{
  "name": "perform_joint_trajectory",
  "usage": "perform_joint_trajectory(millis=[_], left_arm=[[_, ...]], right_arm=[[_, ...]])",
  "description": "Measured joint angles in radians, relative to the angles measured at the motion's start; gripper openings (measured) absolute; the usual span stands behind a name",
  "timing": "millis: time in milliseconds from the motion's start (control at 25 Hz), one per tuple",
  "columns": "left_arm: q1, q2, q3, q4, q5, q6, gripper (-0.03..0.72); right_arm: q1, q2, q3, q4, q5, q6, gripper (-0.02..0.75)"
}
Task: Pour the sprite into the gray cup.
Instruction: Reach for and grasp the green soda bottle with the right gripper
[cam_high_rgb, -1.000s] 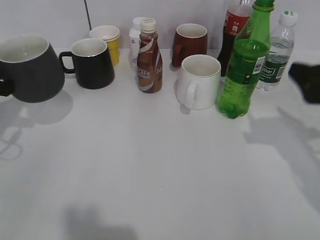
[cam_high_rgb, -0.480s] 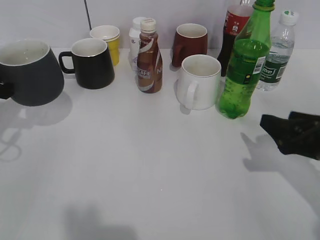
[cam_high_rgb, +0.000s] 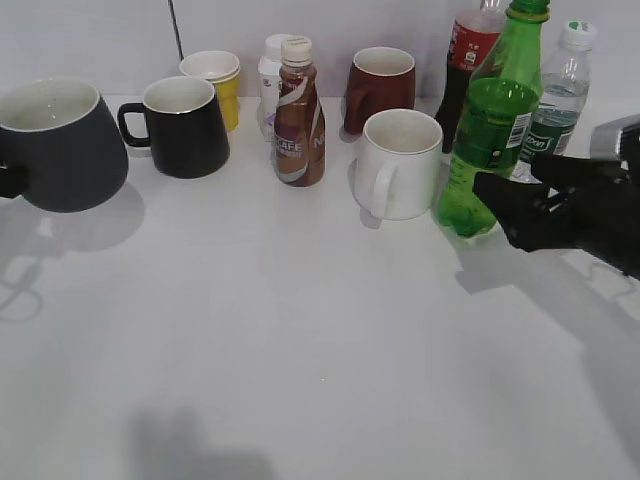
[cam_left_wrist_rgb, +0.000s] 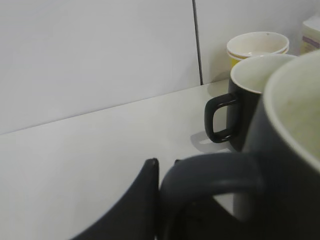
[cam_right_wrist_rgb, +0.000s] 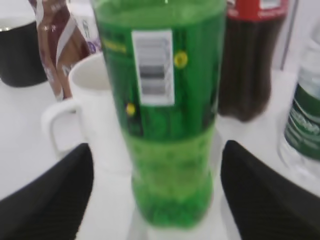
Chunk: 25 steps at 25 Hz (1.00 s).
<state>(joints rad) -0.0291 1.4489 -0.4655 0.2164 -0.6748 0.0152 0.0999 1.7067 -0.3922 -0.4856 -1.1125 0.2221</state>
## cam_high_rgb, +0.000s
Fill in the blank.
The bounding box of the black ceramic mug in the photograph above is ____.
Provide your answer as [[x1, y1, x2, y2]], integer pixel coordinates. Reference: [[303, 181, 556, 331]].
[[117, 76, 230, 179]]

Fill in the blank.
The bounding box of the black cable on wall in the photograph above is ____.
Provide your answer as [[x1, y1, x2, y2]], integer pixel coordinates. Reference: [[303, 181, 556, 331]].
[[167, 0, 184, 64]]

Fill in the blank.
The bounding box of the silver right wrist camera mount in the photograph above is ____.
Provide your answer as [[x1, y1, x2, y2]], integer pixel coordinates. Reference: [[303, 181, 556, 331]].
[[589, 114, 639, 162]]

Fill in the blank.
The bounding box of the brown Nescafe coffee bottle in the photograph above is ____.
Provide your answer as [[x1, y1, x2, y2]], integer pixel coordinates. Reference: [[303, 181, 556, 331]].
[[274, 36, 326, 187]]

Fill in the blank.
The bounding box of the yellow paper cup stack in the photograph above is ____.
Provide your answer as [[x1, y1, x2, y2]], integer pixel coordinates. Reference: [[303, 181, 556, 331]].
[[179, 50, 241, 132]]

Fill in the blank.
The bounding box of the white milk drink bottle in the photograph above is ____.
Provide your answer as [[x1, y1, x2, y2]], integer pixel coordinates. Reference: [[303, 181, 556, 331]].
[[258, 34, 292, 142]]

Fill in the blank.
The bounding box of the clear water bottle green label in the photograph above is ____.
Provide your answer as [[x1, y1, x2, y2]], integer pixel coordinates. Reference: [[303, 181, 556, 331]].
[[511, 20, 597, 183]]

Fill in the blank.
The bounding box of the green soda bottle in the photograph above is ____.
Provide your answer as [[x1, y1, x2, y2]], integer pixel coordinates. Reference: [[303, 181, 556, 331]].
[[438, 0, 550, 238]]

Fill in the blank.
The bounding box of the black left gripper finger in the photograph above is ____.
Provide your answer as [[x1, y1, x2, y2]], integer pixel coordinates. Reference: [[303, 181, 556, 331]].
[[0, 166, 29, 198]]

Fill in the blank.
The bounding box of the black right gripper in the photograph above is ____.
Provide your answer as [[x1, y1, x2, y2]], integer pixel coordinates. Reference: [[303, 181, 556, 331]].
[[472, 154, 639, 279]]

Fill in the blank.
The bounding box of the dark cola bottle red label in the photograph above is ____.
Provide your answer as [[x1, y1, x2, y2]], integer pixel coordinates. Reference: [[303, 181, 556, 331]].
[[435, 1, 506, 154]]

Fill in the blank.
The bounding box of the white ceramic mug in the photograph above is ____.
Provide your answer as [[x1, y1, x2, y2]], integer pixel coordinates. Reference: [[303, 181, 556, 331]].
[[354, 109, 443, 221]]

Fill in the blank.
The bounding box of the dark red ceramic mug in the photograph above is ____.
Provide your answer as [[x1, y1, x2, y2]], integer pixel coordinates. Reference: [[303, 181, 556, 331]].
[[343, 46, 416, 135]]

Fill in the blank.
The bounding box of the dark grey ceramic mug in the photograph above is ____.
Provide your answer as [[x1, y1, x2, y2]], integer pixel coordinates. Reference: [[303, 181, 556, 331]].
[[1, 78, 129, 213]]

